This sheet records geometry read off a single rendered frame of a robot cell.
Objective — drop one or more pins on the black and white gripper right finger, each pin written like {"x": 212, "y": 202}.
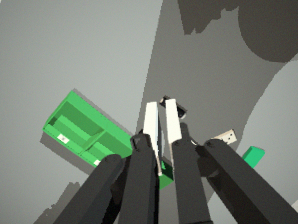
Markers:
{"x": 246, "y": 195}

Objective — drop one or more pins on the black aa battery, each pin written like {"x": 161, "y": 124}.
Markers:
{"x": 181, "y": 113}

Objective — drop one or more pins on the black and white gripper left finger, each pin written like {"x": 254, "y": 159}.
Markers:
{"x": 96, "y": 203}

